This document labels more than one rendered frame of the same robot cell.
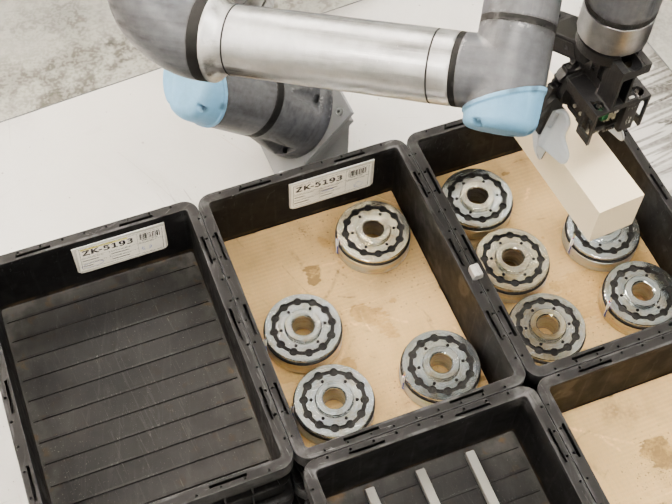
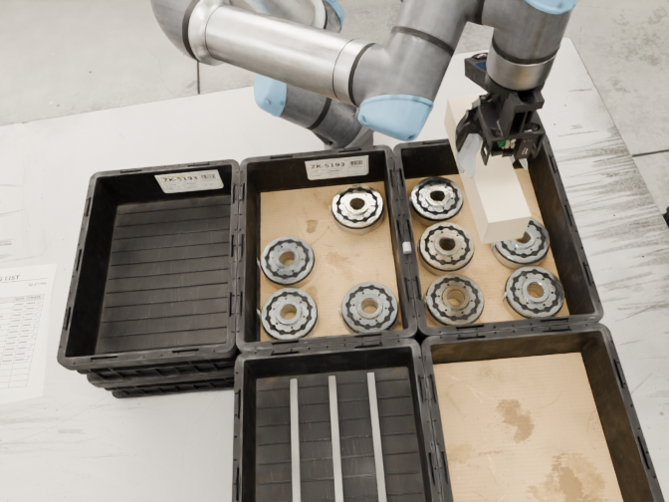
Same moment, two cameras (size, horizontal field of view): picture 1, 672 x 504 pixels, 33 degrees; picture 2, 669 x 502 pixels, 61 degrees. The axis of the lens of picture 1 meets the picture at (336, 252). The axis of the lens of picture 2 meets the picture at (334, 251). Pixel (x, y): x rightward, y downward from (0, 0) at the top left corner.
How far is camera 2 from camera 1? 0.55 m
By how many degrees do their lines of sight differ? 14
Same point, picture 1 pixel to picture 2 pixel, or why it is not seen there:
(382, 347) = (338, 285)
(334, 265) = (328, 222)
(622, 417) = (492, 377)
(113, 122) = (243, 109)
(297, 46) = (251, 39)
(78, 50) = not seen: hidden behind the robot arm
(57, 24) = not seen: hidden behind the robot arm
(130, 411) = (165, 287)
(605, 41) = (502, 73)
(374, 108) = not seen: hidden behind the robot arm
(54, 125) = (209, 105)
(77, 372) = (145, 254)
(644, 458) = (498, 413)
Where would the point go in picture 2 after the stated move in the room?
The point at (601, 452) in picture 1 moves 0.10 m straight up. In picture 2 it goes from (467, 399) to (476, 382)
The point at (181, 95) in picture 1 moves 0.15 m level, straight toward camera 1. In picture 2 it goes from (259, 92) to (245, 146)
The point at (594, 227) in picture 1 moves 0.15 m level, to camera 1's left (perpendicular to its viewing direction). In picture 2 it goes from (485, 233) to (385, 208)
